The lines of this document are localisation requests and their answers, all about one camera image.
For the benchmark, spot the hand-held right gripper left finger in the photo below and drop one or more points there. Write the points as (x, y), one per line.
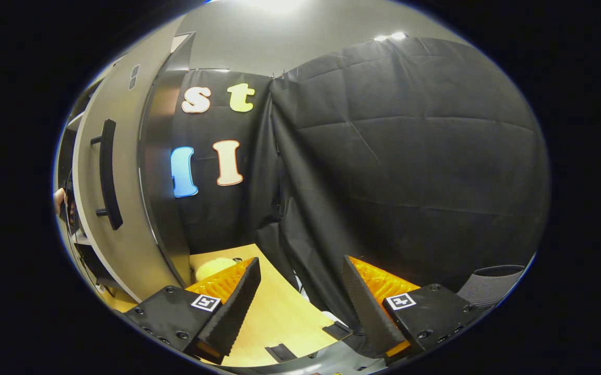
(237, 317)

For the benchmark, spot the small ceiling light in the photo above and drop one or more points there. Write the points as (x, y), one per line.
(391, 36)

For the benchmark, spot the black backdrop cloth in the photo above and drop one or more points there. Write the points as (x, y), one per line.
(409, 156)
(211, 219)

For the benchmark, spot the black flat bracket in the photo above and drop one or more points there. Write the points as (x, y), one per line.
(281, 353)
(338, 330)

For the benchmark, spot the yellow plush toy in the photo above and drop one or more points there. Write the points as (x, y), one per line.
(211, 268)

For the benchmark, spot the grey cabinet door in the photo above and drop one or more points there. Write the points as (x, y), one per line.
(128, 250)

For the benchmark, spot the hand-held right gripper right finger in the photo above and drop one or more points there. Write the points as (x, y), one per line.
(368, 312)

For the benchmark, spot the grey shoe cabinet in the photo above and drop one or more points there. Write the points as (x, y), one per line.
(167, 182)

